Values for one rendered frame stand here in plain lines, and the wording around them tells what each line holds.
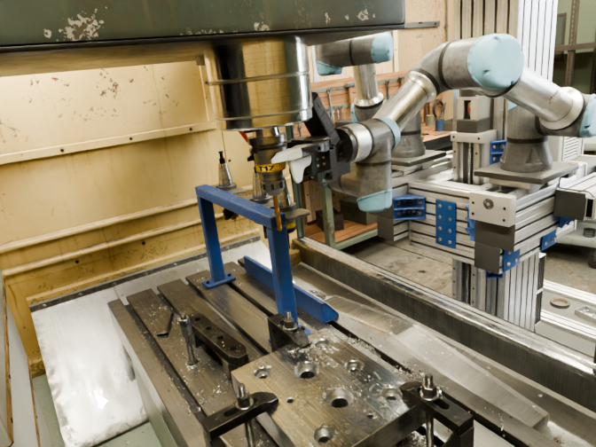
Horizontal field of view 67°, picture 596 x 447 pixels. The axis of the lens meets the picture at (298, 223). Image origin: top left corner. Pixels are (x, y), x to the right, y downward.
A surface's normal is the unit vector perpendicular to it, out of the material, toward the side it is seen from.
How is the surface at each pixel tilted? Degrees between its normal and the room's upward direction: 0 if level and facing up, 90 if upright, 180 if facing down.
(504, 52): 87
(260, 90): 90
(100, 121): 90
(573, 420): 17
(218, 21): 90
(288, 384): 0
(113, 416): 24
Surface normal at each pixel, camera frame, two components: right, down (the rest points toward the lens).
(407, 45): 0.58, 0.20
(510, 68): 0.38, 0.20
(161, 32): 0.54, 0.56
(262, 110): 0.03, 0.32
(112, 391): 0.12, -0.78
